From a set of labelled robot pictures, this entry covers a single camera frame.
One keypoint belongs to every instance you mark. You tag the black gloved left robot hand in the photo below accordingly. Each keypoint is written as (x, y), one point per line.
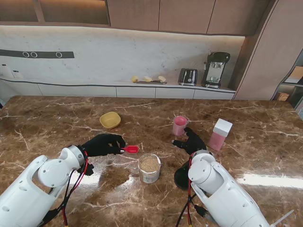
(99, 146)

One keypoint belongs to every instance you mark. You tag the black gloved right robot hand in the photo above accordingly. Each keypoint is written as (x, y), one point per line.
(193, 143)

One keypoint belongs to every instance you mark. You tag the pink measuring cup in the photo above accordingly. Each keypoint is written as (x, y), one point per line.
(178, 127)

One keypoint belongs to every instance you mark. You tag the red plastic scoop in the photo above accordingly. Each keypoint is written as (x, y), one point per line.
(131, 149)

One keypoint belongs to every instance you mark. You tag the black round jar lid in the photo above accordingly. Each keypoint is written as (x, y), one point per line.
(181, 178)

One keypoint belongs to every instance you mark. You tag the clear labelled grain jar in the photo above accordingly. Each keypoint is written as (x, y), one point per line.
(149, 169)

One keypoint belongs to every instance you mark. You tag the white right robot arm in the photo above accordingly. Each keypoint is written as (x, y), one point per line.
(225, 189)

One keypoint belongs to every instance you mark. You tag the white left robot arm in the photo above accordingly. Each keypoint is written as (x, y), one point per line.
(28, 189)

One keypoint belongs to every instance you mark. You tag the pink container with white lid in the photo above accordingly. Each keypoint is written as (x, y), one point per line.
(220, 137)

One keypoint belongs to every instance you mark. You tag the yellow plastic bowl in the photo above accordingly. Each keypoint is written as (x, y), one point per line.
(110, 120)

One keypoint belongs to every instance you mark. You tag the white counter with drawers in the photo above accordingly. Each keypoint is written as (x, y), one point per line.
(135, 91)

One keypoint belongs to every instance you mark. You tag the black and steel toaster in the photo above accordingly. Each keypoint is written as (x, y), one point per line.
(188, 76)

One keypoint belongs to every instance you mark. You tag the yellow lemon piece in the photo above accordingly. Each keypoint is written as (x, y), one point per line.
(134, 79)
(148, 79)
(162, 78)

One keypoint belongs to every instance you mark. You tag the dark wooden cutting board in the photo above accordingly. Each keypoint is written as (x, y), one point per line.
(145, 82)

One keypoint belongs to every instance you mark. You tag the black espresso machine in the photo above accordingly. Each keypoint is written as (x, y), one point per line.
(214, 68)

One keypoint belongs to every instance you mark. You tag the small wooden box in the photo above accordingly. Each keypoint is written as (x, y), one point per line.
(282, 96)

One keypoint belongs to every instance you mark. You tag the tall wooden side panel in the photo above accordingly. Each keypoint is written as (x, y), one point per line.
(262, 59)

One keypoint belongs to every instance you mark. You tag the white countertop device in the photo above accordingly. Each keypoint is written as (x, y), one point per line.
(5, 71)
(17, 74)

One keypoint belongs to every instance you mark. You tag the open shelf unit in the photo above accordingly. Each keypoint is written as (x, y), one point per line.
(294, 94)

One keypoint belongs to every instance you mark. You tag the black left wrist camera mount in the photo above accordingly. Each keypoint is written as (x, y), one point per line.
(89, 169)

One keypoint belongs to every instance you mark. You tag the black wall socket strip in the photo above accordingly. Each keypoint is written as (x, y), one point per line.
(47, 54)

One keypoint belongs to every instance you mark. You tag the wooden wall cabinet doors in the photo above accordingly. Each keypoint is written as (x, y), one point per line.
(184, 15)

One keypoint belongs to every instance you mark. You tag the open lit wall cabinet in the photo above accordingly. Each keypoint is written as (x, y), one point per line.
(71, 11)

